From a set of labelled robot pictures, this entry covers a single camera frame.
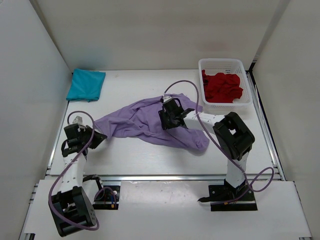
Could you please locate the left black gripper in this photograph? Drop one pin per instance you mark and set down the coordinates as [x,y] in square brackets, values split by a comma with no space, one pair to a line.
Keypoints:
[98,138]

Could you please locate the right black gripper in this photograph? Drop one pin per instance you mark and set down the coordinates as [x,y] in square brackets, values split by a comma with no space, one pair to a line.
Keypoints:
[166,125]

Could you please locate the purple t shirt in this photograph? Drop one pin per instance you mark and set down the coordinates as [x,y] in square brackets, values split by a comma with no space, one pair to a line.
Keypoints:
[141,120]

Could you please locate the teal t shirt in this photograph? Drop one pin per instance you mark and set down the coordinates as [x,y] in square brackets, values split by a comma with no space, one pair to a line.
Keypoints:
[86,85]

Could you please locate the red t shirt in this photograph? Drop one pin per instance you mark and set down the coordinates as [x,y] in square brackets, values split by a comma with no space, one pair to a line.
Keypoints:
[221,87]

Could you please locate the white plastic basket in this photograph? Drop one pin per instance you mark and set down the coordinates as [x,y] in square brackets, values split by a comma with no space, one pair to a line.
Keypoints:
[213,66]

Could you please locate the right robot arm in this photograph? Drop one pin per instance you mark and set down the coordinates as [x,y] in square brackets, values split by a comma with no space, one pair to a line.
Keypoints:
[234,138]

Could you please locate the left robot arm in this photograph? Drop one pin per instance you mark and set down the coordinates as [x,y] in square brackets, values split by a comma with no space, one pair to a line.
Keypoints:
[72,206]

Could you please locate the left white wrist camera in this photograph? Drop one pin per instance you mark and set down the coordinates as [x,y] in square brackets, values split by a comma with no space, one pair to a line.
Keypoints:
[78,120]

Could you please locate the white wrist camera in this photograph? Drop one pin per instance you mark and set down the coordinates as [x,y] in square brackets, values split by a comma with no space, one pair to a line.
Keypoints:
[165,98]
[78,120]

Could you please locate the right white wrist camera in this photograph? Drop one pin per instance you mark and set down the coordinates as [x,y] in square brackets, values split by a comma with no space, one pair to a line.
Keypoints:
[165,98]

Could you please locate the aluminium front rail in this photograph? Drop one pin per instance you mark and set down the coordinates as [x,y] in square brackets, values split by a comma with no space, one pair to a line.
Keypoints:
[201,177]

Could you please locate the aluminium rail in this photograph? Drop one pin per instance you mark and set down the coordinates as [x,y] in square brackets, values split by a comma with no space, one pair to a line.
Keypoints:
[201,177]
[268,138]

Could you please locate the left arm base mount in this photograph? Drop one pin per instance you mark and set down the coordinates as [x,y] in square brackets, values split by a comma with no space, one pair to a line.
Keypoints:
[102,196]

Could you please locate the aluminium right side rail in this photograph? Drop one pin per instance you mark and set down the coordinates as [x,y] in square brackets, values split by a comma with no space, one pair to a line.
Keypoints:
[268,138]

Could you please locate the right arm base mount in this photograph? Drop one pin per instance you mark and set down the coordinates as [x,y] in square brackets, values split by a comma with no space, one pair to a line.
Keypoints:
[223,199]

